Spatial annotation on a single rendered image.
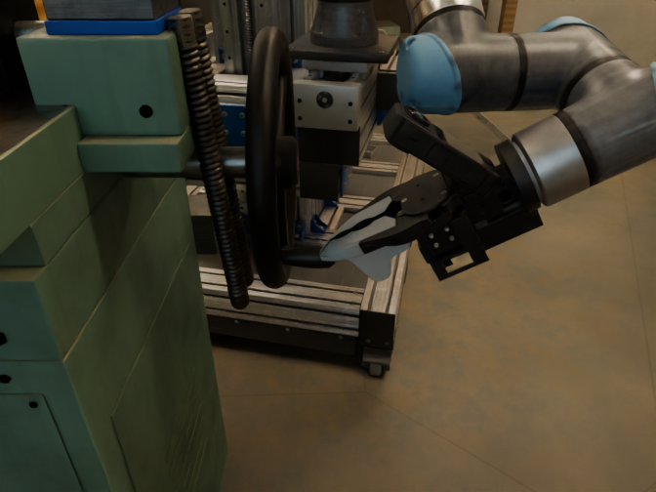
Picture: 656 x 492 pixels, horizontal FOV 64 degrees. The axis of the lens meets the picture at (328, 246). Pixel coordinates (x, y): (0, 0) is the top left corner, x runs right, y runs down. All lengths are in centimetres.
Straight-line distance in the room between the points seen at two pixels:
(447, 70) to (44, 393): 48
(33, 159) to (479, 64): 40
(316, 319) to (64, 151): 94
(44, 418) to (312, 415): 87
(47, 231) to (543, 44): 48
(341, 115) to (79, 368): 71
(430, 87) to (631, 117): 17
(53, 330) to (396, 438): 97
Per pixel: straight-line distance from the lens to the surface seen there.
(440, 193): 49
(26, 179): 48
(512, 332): 168
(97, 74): 54
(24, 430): 62
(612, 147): 51
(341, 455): 130
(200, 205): 95
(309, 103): 108
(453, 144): 48
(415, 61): 52
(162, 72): 52
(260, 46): 53
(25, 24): 63
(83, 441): 61
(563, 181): 50
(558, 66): 57
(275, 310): 137
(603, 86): 53
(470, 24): 56
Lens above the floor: 105
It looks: 32 degrees down
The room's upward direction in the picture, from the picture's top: straight up
